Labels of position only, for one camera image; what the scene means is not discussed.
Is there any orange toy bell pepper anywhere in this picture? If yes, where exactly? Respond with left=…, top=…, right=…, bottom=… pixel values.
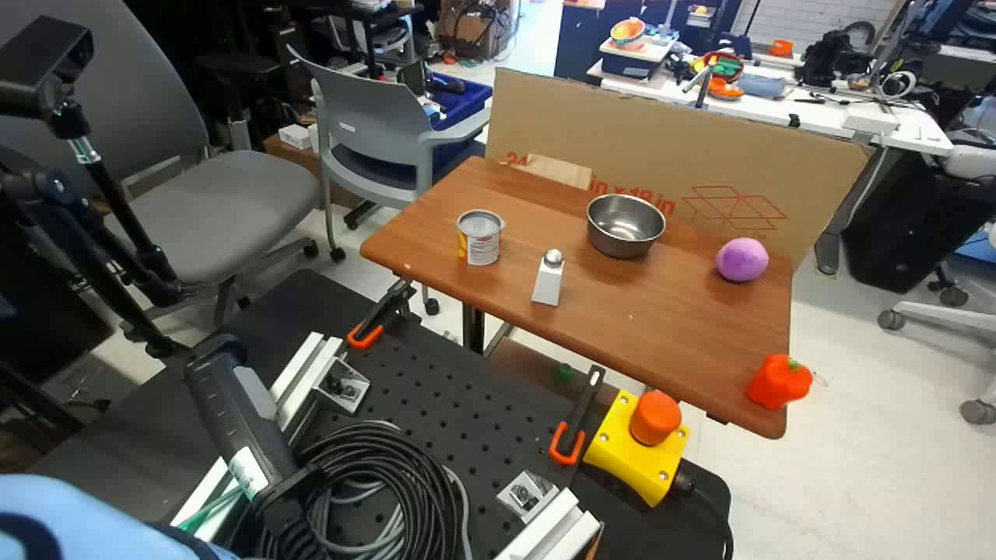
left=742, top=351, right=814, bottom=410

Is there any steel bowl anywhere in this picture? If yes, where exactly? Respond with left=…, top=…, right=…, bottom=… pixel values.
left=582, top=191, right=670, bottom=262

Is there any white cluttered desk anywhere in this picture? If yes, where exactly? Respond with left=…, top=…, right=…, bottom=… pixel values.
left=586, top=49, right=959, bottom=277

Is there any black camera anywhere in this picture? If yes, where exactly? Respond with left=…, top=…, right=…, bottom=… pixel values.
left=0, top=14, right=96, bottom=117

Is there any light blue cloth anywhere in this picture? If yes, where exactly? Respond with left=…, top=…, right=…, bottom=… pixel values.
left=0, top=474, right=243, bottom=560

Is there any brown cardboard panel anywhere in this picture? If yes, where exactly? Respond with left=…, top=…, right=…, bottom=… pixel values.
left=483, top=66, right=872, bottom=271

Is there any white tin can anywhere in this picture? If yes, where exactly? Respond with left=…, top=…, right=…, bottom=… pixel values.
left=454, top=209, right=507, bottom=271

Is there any orange handled black clamp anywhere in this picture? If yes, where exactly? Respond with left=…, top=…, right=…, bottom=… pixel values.
left=346, top=277, right=416, bottom=356
left=543, top=363, right=610, bottom=470

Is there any blue storage bin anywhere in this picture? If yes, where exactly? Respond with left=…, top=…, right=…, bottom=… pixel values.
left=416, top=71, right=495, bottom=135

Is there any yellow emergency stop box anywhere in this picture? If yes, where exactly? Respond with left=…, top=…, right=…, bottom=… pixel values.
left=577, top=389, right=696, bottom=512

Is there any white salt shaker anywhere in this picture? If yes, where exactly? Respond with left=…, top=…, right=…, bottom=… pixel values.
left=528, top=247, right=565, bottom=307

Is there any purple plush toy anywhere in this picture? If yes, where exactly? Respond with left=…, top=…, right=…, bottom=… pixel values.
left=711, top=235, right=771, bottom=285

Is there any grey padded office chair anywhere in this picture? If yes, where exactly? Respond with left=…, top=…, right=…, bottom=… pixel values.
left=0, top=0, right=352, bottom=335

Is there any light grey plastic chair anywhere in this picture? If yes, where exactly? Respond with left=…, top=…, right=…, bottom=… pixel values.
left=298, top=57, right=492, bottom=266

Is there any black oblong control box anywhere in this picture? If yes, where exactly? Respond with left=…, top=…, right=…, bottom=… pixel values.
left=184, top=331, right=305, bottom=512

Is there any black tripod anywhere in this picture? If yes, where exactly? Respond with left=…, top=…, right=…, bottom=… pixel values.
left=44, top=103, right=197, bottom=307

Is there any black cable bundle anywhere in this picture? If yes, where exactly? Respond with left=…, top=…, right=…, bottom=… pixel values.
left=259, top=417, right=477, bottom=560

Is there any aluminium extrusion rail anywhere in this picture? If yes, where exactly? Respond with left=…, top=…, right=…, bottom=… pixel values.
left=168, top=331, right=370, bottom=531
left=495, top=470, right=605, bottom=560

